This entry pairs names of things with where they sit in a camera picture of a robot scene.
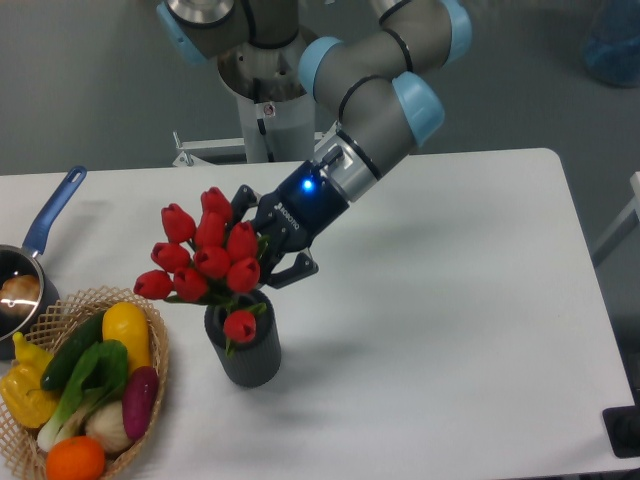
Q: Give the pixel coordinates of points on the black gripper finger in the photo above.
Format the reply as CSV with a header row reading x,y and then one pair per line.
x,y
303,267
245,199

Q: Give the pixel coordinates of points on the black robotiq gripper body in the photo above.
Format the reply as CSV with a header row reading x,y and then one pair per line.
x,y
300,208

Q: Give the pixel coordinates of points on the red tulip bouquet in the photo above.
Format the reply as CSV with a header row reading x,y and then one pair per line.
x,y
206,262

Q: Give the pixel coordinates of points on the dark grey ribbed vase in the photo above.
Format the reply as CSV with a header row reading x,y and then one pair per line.
x,y
249,363

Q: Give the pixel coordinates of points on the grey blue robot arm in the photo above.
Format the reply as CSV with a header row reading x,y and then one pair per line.
x,y
346,114

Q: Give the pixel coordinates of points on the yellow squash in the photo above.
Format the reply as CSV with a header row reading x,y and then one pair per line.
x,y
127,323

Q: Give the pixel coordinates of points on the purple sweet potato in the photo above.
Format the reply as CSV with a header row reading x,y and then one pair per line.
x,y
138,400

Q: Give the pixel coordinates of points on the green bok choy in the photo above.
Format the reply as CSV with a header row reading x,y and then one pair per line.
x,y
99,376

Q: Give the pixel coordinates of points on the beige garlic bulb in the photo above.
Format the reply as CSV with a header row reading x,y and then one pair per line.
x,y
106,426

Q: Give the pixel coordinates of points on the green cucumber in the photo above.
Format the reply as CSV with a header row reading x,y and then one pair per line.
x,y
60,368

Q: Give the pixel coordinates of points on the brown bread roll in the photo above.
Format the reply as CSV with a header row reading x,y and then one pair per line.
x,y
19,296

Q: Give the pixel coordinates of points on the orange fruit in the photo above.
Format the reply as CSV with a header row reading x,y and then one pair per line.
x,y
79,457

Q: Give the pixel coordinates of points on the yellow bell pepper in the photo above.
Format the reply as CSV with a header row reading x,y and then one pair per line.
x,y
29,404

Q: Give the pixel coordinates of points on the woven wicker basket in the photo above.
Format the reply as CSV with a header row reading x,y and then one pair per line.
x,y
23,458

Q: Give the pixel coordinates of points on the blue plastic bag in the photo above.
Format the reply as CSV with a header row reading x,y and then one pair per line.
x,y
610,52

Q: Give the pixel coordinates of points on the black device at table edge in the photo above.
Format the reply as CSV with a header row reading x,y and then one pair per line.
x,y
622,426

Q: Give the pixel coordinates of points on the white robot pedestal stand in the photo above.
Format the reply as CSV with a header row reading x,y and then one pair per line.
x,y
276,114

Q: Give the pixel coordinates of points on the blue handled saucepan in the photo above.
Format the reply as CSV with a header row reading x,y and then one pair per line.
x,y
23,260

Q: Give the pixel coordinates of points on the white table leg frame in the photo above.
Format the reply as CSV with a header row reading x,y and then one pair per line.
x,y
622,225

